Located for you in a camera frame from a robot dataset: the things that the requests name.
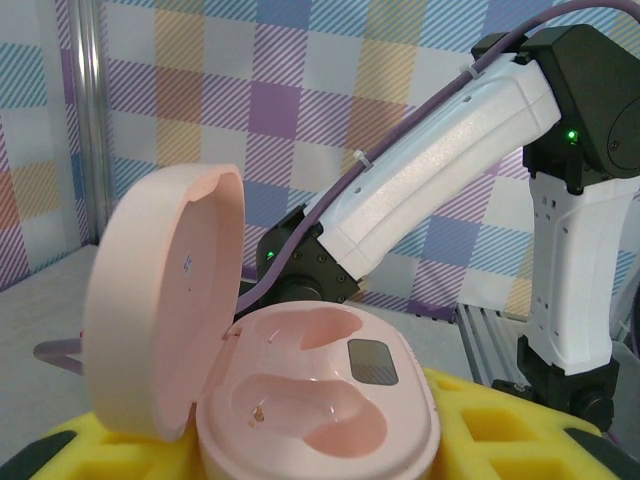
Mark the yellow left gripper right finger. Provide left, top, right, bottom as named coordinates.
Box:
left=423, top=367, right=640, bottom=480

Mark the aluminium frame post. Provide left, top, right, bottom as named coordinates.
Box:
left=74, top=0, right=109, bottom=246

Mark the pink earbud charging case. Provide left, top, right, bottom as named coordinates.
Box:
left=83, top=163, right=441, bottom=480

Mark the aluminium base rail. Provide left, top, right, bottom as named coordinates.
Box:
left=454, top=301, right=532, bottom=392

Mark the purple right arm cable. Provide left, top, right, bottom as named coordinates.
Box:
left=32, top=0, right=640, bottom=374

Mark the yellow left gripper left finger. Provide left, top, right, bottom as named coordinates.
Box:
left=9, top=411, right=202, bottom=480

